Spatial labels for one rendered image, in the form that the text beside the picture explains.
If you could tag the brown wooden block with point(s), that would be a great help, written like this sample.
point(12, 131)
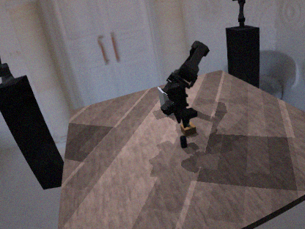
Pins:
point(189, 130)

